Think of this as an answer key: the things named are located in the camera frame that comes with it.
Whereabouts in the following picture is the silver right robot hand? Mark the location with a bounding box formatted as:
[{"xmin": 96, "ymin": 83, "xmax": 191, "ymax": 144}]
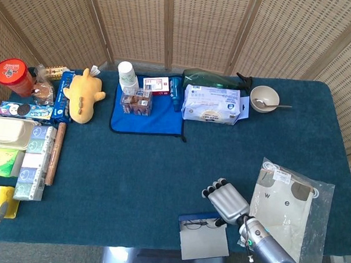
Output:
[{"xmin": 200, "ymin": 176, "xmax": 251, "ymax": 229}]

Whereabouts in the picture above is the blue cardboard glasses box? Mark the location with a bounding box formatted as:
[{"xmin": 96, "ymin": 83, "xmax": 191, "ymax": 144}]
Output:
[{"xmin": 176, "ymin": 210, "xmax": 232, "ymax": 263}]

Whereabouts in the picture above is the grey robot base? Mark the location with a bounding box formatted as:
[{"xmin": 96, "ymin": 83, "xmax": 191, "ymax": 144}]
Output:
[{"xmin": 100, "ymin": 246, "xmax": 227, "ymax": 263}]

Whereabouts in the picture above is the green packet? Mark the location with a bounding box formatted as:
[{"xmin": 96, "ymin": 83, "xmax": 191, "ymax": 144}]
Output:
[{"xmin": 0, "ymin": 147, "xmax": 20, "ymax": 179}]

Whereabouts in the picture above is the pastel pocket tissue multipack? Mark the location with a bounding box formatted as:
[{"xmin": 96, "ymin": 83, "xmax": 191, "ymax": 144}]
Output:
[{"xmin": 13, "ymin": 124, "xmax": 58, "ymax": 203}]

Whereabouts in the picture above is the clear bag with cream garment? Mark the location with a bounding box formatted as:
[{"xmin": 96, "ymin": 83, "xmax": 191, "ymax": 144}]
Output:
[{"xmin": 236, "ymin": 156, "xmax": 337, "ymax": 263}]

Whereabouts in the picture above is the wooden rolling pin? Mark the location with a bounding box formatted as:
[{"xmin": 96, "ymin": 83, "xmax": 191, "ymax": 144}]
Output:
[{"xmin": 43, "ymin": 121, "xmax": 68, "ymax": 187}]

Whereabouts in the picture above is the white clamshell food container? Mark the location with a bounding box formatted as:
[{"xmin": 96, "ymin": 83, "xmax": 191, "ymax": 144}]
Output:
[{"xmin": 0, "ymin": 116, "xmax": 36, "ymax": 152}]

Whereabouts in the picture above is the white wet wipes pack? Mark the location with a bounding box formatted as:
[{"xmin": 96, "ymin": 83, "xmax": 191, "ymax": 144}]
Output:
[{"xmin": 180, "ymin": 83, "xmax": 243, "ymax": 127}]

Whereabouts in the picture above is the blue sandwich cookie box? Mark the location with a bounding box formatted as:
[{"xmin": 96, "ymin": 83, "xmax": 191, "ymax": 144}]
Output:
[{"xmin": 0, "ymin": 100, "xmax": 55, "ymax": 125}]

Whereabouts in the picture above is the metal spoon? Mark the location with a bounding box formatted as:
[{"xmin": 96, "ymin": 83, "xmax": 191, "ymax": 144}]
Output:
[{"xmin": 252, "ymin": 98, "xmax": 293, "ymax": 110}]

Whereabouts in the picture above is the beige bowl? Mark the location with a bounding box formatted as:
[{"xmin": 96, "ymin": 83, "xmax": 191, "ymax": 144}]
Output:
[{"xmin": 249, "ymin": 85, "xmax": 281, "ymax": 115}]

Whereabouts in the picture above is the blue cloth with black trim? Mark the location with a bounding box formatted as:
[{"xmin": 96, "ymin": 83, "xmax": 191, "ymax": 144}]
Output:
[{"xmin": 109, "ymin": 73, "xmax": 191, "ymax": 144}]

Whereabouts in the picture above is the blue plastic bottle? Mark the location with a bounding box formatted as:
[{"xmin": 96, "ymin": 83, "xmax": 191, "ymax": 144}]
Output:
[{"xmin": 168, "ymin": 76, "xmax": 183, "ymax": 113}]

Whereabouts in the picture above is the green bag behind tissues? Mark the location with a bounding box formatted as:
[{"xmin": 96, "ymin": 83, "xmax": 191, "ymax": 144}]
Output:
[{"xmin": 181, "ymin": 67, "xmax": 254, "ymax": 93}]

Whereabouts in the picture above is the long blue biscuit box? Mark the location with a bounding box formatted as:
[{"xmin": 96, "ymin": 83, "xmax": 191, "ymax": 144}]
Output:
[{"xmin": 51, "ymin": 70, "xmax": 77, "ymax": 126}]

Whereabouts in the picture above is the clear bag of pastry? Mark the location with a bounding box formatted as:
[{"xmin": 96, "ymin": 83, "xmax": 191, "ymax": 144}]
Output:
[{"xmin": 30, "ymin": 64, "xmax": 57, "ymax": 107}]

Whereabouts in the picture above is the red lidded canister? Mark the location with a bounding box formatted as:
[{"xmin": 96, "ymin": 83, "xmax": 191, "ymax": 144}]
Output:
[{"xmin": 0, "ymin": 58, "xmax": 37, "ymax": 98}]

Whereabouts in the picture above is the clear coffee capsule box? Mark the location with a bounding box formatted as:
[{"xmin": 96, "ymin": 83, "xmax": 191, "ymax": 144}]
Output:
[{"xmin": 119, "ymin": 86, "xmax": 154, "ymax": 118}]

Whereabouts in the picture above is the red and white small box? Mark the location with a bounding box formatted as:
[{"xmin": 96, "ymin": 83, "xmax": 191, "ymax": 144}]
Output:
[{"xmin": 141, "ymin": 75, "xmax": 172, "ymax": 98}]

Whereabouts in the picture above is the yellow plush toy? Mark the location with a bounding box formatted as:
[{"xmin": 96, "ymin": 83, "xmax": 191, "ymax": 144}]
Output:
[{"xmin": 61, "ymin": 64, "xmax": 108, "ymax": 127}]

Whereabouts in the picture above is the small beige box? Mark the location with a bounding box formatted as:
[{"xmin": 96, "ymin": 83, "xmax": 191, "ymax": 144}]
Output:
[{"xmin": 43, "ymin": 65, "xmax": 72, "ymax": 82}]

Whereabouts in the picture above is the white paper cup stack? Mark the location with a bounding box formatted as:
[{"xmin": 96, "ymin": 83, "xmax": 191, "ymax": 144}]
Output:
[{"xmin": 116, "ymin": 61, "xmax": 141, "ymax": 93}]

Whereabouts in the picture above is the woven folding screen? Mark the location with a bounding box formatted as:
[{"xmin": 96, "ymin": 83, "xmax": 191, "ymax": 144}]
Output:
[{"xmin": 0, "ymin": 0, "xmax": 351, "ymax": 209}]

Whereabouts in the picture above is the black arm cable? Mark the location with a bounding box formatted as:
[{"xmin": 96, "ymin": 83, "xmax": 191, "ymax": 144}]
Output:
[{"xmin": 242, "ymin": 217, "xmax": 266, "ymax": 263}]

